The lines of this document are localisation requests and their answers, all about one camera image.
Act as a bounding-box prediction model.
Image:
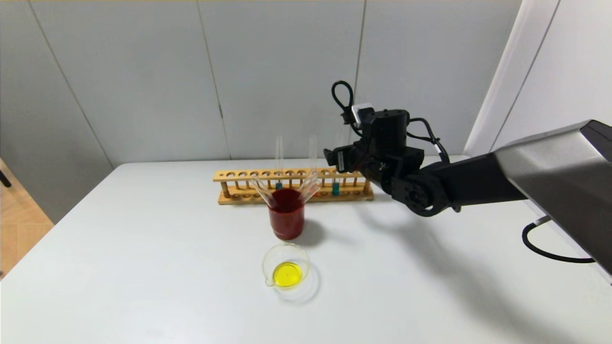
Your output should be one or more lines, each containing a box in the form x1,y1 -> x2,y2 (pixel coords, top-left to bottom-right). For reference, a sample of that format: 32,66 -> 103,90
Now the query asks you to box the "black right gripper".
323,144 -> 371,173

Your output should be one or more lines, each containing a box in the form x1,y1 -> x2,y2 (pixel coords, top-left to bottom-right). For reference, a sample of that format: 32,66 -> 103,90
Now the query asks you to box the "blue pigment glass test tube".
274,136 -> 284,191
333,133 -> 345,196

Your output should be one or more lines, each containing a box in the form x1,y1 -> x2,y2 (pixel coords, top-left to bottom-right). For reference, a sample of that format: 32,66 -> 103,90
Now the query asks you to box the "yellow pigment glass test tube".
251,174 -> 279,210

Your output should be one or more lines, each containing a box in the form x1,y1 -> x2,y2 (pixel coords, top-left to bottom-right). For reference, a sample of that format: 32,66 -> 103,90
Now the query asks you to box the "red pigment glass test tube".
308,135 -> 318,197

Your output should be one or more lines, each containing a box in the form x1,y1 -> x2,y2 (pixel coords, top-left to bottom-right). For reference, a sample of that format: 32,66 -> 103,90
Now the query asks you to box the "empty glass test tube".
297,170 -> 322,204

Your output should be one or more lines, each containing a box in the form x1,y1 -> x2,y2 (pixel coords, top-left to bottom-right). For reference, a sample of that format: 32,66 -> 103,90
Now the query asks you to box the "wooden test tube rack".
213,166 -> 381,205

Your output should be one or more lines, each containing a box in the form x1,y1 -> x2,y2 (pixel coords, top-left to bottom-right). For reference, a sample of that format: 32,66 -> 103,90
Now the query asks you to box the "red plastic cup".
268,188 -> 306,241

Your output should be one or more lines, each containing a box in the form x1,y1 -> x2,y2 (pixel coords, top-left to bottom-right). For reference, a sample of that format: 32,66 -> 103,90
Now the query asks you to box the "clear glass beaker dish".
262,243 -> 320,302

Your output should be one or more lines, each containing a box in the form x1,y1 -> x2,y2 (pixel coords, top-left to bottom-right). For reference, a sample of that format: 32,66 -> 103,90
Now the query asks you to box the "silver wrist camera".
351,103 -> 375,128

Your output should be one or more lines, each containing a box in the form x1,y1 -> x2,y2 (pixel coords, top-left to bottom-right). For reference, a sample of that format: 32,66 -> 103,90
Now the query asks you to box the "black looped camera cable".
331,80 -> 365,138

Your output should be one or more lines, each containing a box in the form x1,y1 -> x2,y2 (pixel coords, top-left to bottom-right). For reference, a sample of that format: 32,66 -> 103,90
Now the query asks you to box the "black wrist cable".
405,117 -> 451,164

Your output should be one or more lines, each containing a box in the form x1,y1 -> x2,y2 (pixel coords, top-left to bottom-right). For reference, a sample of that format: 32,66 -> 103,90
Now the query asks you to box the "black arm base cable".
521,215 -> 596,264

